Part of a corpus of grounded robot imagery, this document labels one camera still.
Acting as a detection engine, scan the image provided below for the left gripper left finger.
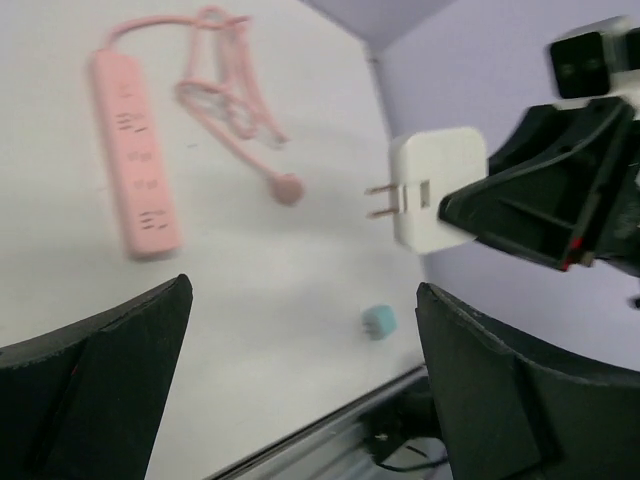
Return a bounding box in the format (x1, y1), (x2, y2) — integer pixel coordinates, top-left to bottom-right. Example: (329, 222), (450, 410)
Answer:
(1, 274), (193, 479)

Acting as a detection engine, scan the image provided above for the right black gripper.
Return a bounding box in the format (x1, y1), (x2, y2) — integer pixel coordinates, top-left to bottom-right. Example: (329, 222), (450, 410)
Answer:
(439, 97), (639, 278)

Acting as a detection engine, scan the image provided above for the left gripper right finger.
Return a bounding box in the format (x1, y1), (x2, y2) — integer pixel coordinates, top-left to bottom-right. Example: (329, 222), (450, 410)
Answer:
(416, 283), (639, 480)

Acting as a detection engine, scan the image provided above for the white plug adapter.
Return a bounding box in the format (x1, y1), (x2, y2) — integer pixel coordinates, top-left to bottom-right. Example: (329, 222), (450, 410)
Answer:
(366, 126), (488, 255)

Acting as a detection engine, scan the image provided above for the teal plug adapter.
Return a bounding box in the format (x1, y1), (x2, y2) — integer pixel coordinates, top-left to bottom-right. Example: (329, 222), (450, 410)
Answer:
(361, 304), (397, 341)

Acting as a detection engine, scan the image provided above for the pink power strip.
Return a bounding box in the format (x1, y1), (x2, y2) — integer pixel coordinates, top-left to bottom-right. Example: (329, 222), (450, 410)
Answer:
(89, 49), (182, 259)

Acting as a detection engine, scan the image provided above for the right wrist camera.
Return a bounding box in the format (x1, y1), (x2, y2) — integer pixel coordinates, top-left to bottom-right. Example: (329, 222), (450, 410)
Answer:
(546, 16), (639, 109)

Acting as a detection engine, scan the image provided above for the pink power strip cable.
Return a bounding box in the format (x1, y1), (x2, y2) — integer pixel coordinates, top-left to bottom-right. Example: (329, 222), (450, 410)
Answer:
(105, 4), (306, 207)

